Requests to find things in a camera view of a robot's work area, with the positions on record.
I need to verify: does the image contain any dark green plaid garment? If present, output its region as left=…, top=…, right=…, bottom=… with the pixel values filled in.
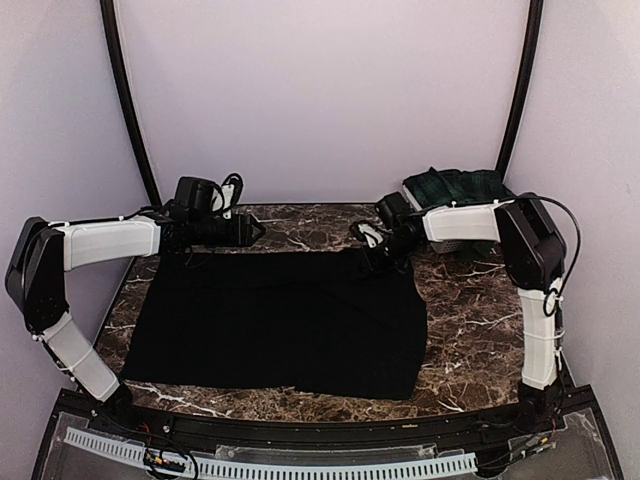
left=403, top=168, right=516, bottom=261

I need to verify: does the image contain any black front rail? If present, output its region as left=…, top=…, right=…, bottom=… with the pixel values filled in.
left=77, top=401, right=557, bottom=452

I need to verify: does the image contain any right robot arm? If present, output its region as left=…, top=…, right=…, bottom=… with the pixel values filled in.
left=351, top=193, right=566, bottom=391

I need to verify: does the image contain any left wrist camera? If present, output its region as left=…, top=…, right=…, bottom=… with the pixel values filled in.
left=169, top=173, right=244, bottom=221

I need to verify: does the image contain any white slotted cable duct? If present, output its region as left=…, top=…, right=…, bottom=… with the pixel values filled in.
left=63, top=427, right=477, bottom=480

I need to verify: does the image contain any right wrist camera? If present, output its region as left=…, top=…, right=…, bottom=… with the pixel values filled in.
left=349, top=192, right=413, bottom=248

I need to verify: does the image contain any right black frame post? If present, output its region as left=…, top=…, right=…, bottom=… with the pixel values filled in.
left=495, top=0, right=544, bottom=180

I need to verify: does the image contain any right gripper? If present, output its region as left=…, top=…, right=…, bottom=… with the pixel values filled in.
left=352, top=232, right=418, bottom=278

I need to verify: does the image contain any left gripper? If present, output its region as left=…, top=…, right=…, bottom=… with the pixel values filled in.
left=190, top=213, right=265, bottom=247

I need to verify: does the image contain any white laundry basket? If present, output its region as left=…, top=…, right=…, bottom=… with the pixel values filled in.
left=402, top=185, right=494, bottom=253

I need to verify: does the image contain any black t-shirt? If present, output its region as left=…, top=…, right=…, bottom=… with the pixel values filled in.
left=121, top=249, right=427, bottom=400

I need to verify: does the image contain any black frame post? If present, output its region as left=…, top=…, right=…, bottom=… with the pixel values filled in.
left=99, top=0, right=162, bottom=205
left=495, top=0, right=544, bottom=180

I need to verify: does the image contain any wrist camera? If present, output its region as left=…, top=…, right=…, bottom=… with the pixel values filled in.
left=349, top=192, right=413, bottom=248
left=169, top=173, right=244, bottom=221

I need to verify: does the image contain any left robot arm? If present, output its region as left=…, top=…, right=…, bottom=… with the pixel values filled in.
left=5, top=202, right=266, bottom=436

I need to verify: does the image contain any left black frame post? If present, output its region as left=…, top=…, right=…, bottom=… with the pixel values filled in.
left=99, top=0, right=162, bottom=205

